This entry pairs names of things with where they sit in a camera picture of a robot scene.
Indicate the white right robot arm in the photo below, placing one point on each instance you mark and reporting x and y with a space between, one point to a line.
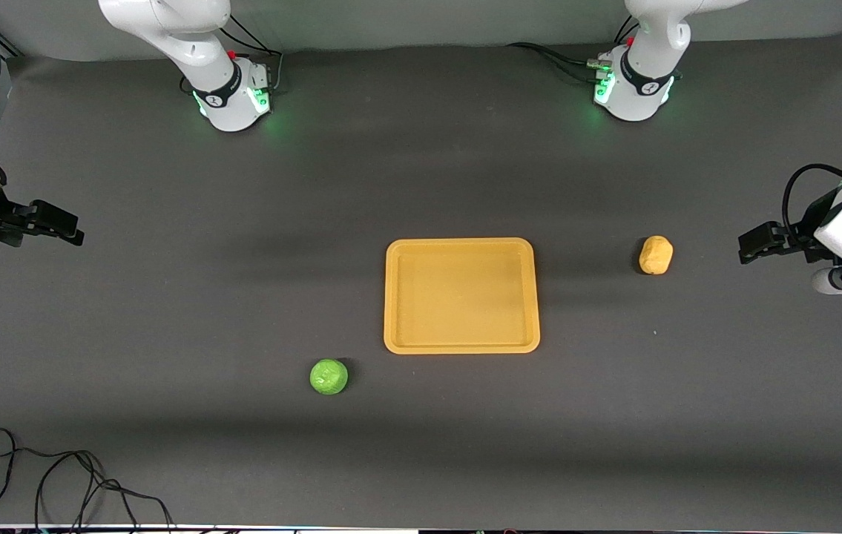
198 52

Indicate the yellow plastic tray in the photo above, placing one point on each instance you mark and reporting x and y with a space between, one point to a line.
461 295

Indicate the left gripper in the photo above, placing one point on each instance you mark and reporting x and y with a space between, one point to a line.
799 239

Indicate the yellow-brown potato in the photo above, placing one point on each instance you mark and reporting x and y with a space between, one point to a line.
656 255

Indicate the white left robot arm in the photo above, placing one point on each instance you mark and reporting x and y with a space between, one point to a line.
650 44

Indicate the black metal frame bar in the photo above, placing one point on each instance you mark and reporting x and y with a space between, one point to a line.
9 46

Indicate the green apple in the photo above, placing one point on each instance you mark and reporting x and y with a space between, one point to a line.
329 377

